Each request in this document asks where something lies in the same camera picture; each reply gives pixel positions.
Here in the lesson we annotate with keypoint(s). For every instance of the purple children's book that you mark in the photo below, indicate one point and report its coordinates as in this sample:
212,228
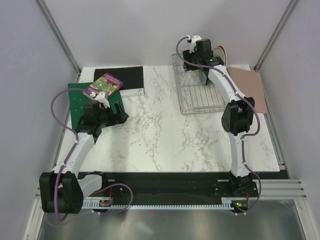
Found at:
107,84

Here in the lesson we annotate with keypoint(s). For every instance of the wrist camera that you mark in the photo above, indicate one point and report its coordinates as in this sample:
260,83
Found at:
100,97
192,40

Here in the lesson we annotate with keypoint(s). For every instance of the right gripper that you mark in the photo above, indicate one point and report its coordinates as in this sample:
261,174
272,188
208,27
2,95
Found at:
188,66

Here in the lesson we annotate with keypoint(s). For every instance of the aluminium rail frame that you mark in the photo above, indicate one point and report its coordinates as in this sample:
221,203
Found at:
208,186

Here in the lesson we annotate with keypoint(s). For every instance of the pink mat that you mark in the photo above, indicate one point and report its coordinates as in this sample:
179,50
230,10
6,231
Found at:
250,83

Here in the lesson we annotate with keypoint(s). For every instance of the black mat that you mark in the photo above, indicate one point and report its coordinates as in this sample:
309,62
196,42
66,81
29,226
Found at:
132,78

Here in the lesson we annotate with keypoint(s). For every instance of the metal wire dish rack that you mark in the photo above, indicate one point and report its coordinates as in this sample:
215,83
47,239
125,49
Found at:
193,97

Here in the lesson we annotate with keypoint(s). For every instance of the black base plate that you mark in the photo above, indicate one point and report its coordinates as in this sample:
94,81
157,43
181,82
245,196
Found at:
122,193

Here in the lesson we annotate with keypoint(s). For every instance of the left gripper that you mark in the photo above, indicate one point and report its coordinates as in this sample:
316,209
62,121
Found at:
119,118

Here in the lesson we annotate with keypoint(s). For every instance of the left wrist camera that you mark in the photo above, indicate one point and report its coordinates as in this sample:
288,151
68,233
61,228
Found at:
100,97

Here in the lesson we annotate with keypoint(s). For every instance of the white slotted cable duct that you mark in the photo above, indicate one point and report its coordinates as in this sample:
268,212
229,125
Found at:
103,204

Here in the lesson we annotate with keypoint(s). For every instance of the grey-green rimmed plate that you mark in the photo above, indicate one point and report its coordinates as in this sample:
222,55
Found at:
204,76

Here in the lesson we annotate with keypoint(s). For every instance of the green mat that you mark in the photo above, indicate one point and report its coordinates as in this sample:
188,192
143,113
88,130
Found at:
77,100

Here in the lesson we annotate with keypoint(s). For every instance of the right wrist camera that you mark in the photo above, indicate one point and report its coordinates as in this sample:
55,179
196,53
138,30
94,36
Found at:
192,40

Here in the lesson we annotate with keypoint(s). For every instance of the pink and cream plate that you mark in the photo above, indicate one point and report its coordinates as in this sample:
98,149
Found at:
217,52

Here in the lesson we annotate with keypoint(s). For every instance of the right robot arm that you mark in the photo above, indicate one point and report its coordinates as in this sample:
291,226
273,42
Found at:
239,111

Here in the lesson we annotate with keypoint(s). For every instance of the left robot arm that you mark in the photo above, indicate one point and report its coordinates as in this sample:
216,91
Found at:
61,191

